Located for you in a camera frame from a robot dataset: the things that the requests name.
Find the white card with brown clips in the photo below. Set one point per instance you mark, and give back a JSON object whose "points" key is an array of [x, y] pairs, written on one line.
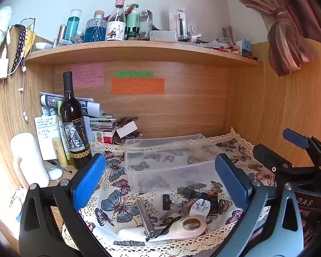
{"points": [[127, 128]]}

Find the white handwritten paper note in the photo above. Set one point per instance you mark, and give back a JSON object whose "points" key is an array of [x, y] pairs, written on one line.
{"points": [[45, 136]]}

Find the wooden shelf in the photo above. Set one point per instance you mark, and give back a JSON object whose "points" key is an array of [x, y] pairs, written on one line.
{"points": [[139, 52]]}

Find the small black adapter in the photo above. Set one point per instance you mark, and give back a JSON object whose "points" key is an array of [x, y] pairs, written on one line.
{"points": [[166, 201]]}

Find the blue glass bottle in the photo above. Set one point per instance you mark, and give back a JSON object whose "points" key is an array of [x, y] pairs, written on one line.
{"points": [[95, 29]]}

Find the silver metal cylinder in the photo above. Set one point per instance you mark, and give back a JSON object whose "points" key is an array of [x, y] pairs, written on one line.
{"points": [[145, 216]]}

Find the black and amber lighter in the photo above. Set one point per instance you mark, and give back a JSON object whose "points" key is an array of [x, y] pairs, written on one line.
{"points": [[213, 204]]}

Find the stack of books and papers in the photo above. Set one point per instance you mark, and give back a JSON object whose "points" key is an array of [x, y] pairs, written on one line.
{"points": [[96, 117]]}

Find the teal plastic bottle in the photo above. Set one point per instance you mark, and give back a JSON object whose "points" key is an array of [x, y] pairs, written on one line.
{"points": [[72, 25]]}

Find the silver tube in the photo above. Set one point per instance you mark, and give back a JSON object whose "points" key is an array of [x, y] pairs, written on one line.
{"points": [[61, 34]]}

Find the green sticky note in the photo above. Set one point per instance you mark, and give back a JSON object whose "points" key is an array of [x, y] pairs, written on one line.
{"points": [[134, 74]]}

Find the round small mirror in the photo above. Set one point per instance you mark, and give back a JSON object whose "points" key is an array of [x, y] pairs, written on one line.
{"points": [[55, 173]]}

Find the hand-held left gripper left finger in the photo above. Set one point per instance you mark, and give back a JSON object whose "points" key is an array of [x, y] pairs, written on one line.
{"points": [[88, 180]]}

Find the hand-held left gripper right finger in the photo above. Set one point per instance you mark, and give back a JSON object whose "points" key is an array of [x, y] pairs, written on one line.
{"points": [[230, 183]]}

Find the white tape roll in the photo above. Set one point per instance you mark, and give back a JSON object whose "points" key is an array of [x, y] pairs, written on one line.
{"points": [[194, 224]]}

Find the butterfly print lace cloth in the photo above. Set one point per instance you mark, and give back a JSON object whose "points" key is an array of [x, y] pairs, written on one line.
{"points": [[123, 206]]}

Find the blue and black small box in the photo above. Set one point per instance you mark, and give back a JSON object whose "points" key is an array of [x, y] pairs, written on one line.
{"points": [[246, 47]]}

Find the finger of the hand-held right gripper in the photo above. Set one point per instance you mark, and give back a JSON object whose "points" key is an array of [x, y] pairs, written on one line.
{"points": [[295, 138], [268, 156]]}

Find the clear plastic container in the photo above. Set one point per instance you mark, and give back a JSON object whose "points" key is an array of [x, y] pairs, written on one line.
{"points": [[174, 163]]}

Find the dark wine bottle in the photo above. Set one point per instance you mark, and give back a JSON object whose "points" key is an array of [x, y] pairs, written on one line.
{"points": [[74, 128]]}

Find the brown striped curtain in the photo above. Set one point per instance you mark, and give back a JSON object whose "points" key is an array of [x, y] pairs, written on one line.
{"points": [[289, 18]]}

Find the black pen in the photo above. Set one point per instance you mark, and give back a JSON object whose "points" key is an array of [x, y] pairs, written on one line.
{"points": [[59, 166]]}

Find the green pump bottle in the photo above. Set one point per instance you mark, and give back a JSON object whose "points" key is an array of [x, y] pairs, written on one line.
{"points": [[132, 18]]}

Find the white paper towel roll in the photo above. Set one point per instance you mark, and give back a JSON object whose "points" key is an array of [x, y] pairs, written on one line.
{"points": [[29, 160]]}

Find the clear bottle with picture label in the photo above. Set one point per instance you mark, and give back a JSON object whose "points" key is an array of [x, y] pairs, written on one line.
{"points": [[116, 22]]}

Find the yellow tube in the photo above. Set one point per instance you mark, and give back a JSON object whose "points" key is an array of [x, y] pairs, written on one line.
{"points": [[59, 151]]}

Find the white packaged item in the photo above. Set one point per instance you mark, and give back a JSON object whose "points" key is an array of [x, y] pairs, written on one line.
{"points": [[178, 20]]}

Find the metal keys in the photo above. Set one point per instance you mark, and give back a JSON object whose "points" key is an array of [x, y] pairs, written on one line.
{"points": [[174, 209]]}

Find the white plastic box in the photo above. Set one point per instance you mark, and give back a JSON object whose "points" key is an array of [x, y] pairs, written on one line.
{"points": [[163, 36]]}

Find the orange sticky note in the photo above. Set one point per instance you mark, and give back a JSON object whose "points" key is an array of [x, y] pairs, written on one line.
{"points": [[138, 86]]}

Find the pink sticky note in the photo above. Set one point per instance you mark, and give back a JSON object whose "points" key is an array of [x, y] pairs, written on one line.
{"points": [[87, 75]]}

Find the clear glass jar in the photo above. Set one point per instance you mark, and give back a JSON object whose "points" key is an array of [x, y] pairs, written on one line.
{"points": [[145, 22]]}

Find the white plug adapter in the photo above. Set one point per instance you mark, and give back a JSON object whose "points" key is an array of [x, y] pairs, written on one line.
{"points": [[199, 208]]}

